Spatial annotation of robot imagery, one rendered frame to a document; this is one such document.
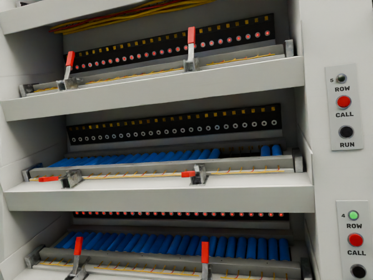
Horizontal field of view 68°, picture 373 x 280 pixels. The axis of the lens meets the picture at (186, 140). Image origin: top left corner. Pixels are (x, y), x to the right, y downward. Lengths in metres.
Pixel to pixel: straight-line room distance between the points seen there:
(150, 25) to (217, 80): 0.35
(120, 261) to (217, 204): 0.27
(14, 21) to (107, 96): 0.29
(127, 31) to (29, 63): 0.26
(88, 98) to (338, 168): 0.45
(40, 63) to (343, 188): 0.73
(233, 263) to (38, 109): 0.49
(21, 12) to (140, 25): 0.27
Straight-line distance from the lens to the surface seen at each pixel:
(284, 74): 0.46
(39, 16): 0.70
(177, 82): 0.48
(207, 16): 0.73
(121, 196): 0.53
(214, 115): 0.62
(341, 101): 0.45
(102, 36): 0.83
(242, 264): 0.55
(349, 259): 0.48
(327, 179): 0.45
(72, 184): 0.59
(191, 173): 0.42
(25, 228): 0.76
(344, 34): 0.48
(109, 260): 0.65
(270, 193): 0.45
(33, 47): 0.82
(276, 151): 0.53
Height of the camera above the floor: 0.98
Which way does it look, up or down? 3 degrees up
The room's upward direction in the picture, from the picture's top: 4 degrees counter-clockwise
